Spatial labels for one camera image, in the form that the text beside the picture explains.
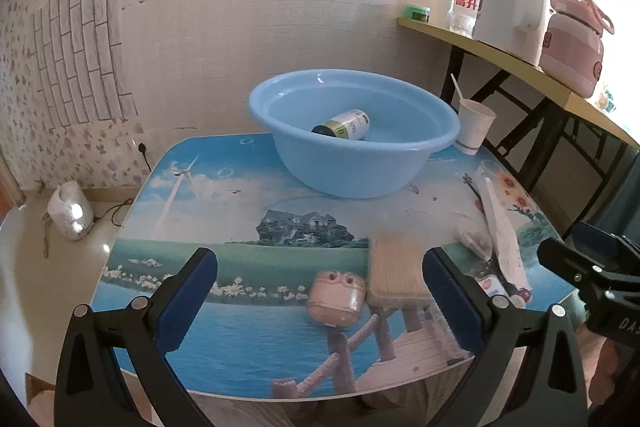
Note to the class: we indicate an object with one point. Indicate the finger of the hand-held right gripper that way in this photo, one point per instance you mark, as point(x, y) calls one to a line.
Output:
point(595, 234)
point(565, 257)

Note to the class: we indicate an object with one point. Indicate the clear plastic wrapper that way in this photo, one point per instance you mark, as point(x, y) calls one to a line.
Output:
point(502, 232)

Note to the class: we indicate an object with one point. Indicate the light blue plastic basin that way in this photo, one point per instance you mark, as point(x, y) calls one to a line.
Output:
point(350, 167)

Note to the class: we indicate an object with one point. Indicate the pink lunch pot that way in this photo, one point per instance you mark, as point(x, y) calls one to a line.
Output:
point(570, 52)

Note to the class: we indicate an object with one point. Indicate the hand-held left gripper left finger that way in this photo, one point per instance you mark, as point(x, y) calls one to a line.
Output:
point(187, 302)

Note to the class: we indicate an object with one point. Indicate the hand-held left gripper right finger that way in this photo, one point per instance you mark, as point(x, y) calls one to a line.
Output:
point(450, 302)

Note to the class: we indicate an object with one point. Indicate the clear plastic snack bag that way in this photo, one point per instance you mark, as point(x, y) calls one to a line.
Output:
point(477, 244)

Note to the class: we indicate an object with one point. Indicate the green lidded jar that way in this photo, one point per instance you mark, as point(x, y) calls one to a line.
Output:
point(417, 13)

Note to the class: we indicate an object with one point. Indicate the white plastic spoon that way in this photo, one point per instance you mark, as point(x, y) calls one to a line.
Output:
point(456, 87)

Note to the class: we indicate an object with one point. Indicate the colourful small packet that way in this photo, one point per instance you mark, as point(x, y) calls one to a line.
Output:
point(607, 99)

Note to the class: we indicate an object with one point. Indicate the person's right hand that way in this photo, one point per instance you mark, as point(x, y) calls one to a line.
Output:
point(602, 362)

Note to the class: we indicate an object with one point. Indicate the white paper cup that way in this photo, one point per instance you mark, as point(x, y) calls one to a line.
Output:
point(472, 132)

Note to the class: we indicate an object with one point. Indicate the yellow folding table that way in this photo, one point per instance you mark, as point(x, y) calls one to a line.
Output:
point(575, 102)

